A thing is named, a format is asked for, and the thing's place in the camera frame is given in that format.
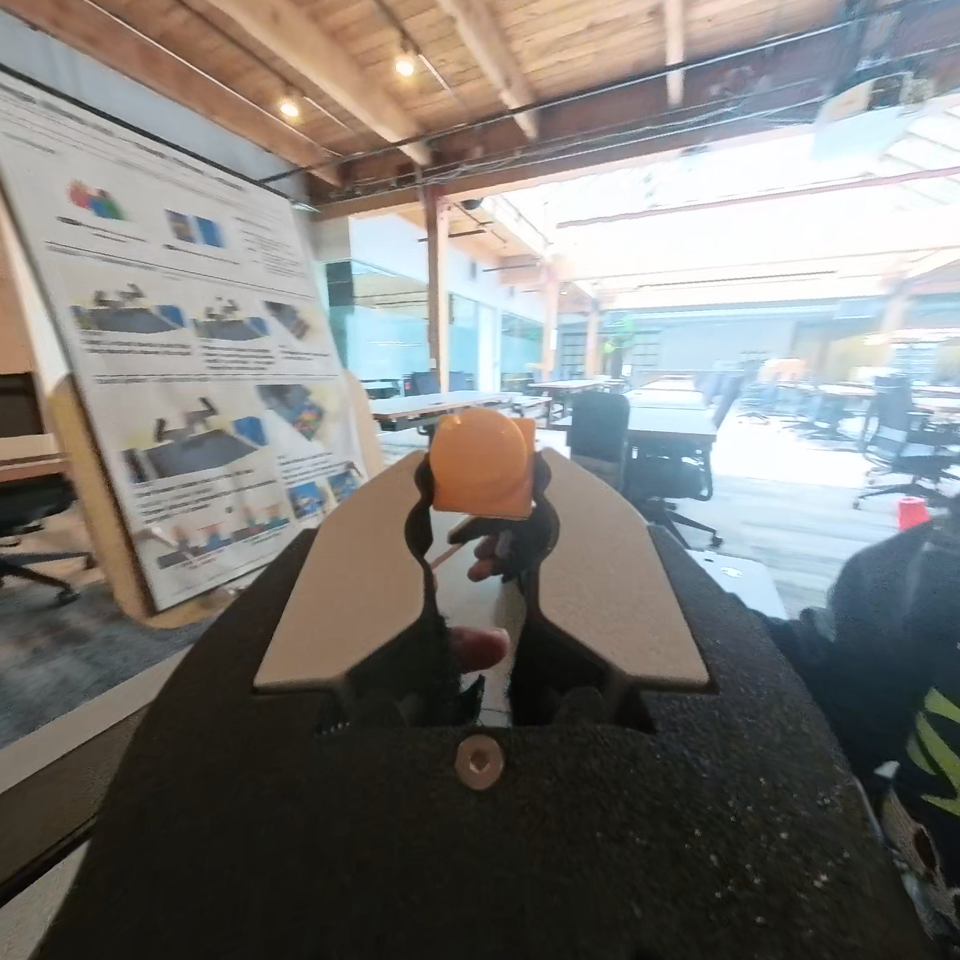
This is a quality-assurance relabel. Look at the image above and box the white ceiling unit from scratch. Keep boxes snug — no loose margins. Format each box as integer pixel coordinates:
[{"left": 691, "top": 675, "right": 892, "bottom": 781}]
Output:
[{"left": 813, "top": 71, "right": 939, "bottom": 159}]

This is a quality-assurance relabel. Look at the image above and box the silver closed laptop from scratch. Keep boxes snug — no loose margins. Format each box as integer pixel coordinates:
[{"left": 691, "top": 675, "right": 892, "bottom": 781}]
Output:
[{"left": 684, "top": 549, "right": 790, "bottom": 622}]

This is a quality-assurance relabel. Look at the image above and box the yellow block tower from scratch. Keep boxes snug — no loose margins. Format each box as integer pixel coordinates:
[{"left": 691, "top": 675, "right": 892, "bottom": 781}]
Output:
[{"left": 427, "top": 408, "right": 538, "bottom": 520}]

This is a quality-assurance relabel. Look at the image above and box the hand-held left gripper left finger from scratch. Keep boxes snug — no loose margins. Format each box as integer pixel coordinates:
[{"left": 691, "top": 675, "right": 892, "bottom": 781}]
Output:
[{"left": 253, "top": 452, "right": 440, "bottom": 691}]

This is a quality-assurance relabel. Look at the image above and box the instruction poster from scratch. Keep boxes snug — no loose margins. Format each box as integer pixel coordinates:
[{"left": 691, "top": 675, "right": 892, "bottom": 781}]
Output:
[{"left": 0, "top": 71, "right": 369, "bottom": 612}]

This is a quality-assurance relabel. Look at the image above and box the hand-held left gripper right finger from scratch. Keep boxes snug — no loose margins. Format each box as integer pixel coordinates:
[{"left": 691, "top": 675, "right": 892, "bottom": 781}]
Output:
[{"left": 525, "top": 448, "right": 710, "bottom": 691}]

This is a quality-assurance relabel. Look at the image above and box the person's left hand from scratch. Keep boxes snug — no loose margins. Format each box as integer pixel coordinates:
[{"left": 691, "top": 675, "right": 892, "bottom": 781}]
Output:
[{"left": 448, "top": 626, "right": 511, "bottom": 674}]

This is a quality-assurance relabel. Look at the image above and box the wooden desk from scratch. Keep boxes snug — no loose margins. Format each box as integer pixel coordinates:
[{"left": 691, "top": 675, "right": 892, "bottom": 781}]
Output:
[
  {"left": 369, "top": 390, "right": 555, "bottom": 435},
  {"left": 624, "top": 378, "right": 721, "bottom": 455}
]

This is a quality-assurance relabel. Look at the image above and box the person's right hand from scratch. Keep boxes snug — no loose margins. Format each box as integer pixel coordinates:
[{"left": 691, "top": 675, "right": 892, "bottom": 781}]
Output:
[{"left": 466, "top": 534, "right": 513, "bottom": 582}]

